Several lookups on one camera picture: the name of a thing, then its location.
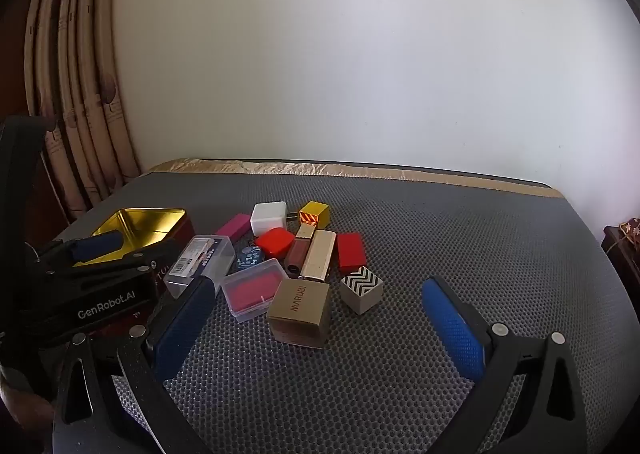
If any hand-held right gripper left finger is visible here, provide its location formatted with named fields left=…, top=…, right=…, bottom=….
left=52, top=275, right=217, bottom=454

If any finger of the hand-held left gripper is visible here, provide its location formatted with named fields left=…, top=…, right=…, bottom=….
left=35, top=230, right=126, bottom=271
left=47, top=240, right=182, bottom=281

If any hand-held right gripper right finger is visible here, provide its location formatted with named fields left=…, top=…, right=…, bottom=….
left=421, top=276, right=593, bottom=454

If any red tin box gold inside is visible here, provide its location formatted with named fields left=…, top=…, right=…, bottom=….
left=60, top=207, right=197, bottom=339

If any clear plastic box barcode label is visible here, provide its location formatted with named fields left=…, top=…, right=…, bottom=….
left=163, top=235, right=236, bottom=299

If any clear case red insert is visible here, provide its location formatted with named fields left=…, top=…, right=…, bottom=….
left=221, top=259, right=292, bottom=323

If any small blue patterned tin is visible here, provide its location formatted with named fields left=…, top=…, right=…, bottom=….
left=235, top=245, right=264, bottom=271

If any black white zigzag cube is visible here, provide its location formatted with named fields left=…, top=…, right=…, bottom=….
left=340, top=265, right=384, bottom=315

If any pink rectangular block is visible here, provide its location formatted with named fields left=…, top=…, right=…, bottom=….
left=216, top=214, right=251, bottom=238

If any tan cardboard box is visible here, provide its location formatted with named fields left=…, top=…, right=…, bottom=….
left=266, top=278, right=332, bottom=349

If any red rectangular block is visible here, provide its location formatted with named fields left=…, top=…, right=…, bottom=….
left=336, top=233, right=368, bottom=276

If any red rounded square box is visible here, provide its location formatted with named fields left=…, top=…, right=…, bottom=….
left=255, top=227, right=296, bottom=259

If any lip gloss tube gold cap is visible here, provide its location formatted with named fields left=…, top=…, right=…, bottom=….
left=284, top=223, right=316, bottom=279

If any white charger plug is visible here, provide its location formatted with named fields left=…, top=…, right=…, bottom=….
left=250, top=202, right=289, bottom=237

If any cream gold lipstick box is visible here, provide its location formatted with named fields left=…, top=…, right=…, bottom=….
left=300, top=229, right=337, bottom=282

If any yellow cube box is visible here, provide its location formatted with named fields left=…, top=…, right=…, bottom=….
left=298, top=201, right=331, bottom=229

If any grey honeycomb mat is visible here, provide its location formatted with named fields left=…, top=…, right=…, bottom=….
left=50, top=171, right=640, bottom=454

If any beige printed curtain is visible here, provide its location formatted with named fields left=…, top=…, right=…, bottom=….
left=24, top=0, right=143, bottom=215

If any dark wooden side table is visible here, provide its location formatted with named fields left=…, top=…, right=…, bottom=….
left=602, top=218, right=640, bottom=279

